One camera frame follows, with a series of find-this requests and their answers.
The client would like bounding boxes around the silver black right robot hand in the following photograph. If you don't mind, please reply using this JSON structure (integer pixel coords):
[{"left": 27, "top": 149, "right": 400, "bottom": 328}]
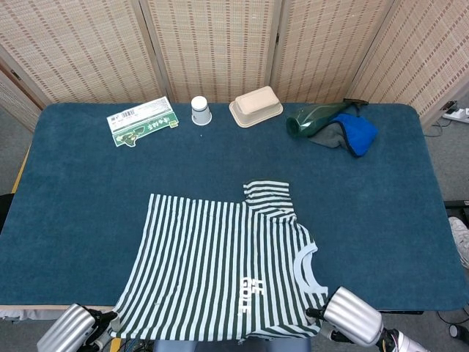
[{"left": 306, "top": 285, "right": 385, "bottom": 348}]

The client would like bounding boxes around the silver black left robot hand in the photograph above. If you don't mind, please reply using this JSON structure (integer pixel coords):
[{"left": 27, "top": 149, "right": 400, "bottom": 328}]
[{"left": 36, "top": 302, "right": 121, "bottom": 352}]

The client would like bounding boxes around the green white striped T-shirt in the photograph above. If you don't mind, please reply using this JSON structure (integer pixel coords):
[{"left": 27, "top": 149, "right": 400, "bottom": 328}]
[{"left": 109, "top": 178, "right": 330, "bottom": 340}]

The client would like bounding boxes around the white crumpled fabric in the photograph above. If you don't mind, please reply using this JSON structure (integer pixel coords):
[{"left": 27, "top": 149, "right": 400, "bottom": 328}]
[{"left": 0, "top": 307, "right": 111, "bottom": 322}]

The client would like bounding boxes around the white sneaker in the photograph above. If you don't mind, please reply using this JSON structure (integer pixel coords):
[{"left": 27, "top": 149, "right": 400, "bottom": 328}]
[{"left": 448, "top": 216, "right": 469, "bottom": 271}]

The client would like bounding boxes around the blue table mat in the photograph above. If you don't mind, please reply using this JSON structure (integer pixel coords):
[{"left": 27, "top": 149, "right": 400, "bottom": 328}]
[{"left": 0, "top": 102, "right": 467, "bottom": 312}]

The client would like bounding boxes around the blue grey cloth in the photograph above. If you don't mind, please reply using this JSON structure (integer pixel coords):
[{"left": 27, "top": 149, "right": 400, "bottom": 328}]
[{"left": 306, "top": 112, "right": 380, "bottom": 158}]

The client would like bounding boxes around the green plastic bottle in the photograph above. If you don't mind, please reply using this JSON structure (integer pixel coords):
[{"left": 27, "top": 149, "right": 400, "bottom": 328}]
[{"left": 286, "top": 98, "right": 369, "bottom": 139}]

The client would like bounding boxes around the green white flat carton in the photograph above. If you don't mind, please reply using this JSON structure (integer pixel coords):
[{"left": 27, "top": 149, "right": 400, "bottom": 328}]
[{"left": 106, "top": 96, "right": 180, "bottom": 148}]

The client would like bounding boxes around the white power strip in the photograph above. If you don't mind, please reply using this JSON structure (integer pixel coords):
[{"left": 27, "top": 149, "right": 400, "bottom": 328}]
[{"left": 442, "top": 106, "right": 469, "bottom": 123}]

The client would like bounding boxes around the beige plastic tray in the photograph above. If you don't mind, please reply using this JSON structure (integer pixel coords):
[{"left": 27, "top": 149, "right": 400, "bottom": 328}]
[{"left": 229, "top": 85, "right": 284, "bottom": 128}]

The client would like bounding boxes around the bamboo screen panel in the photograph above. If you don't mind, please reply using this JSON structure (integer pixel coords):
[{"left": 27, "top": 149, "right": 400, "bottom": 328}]
[
  {"left": 139, "top": 0, "right": 283, "bottom": 103},
  {"left": 0, "top": 54, "right": 44, "bottom": 135},
  {"left": 346, "top": 0, "right": 469, "bottom": 129},
  {"left": 0, "top": 0, "right": 164, "bottom": 106},
  {"left": 269, "top": 0, "right": 399, "bottom": 103}
]

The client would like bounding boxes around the white paper cup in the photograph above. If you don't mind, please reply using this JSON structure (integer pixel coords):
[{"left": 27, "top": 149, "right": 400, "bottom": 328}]
[{"left": 190, "top": 95, "right": 213, "bottom": 127}]

